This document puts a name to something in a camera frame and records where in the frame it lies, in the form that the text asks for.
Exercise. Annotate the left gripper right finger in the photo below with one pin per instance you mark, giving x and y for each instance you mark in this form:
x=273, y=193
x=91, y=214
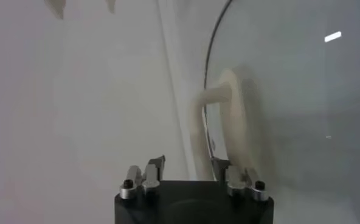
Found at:
x=237, y=182

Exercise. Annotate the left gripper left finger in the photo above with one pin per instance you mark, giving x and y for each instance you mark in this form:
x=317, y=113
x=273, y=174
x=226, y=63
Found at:
x=151, y=179

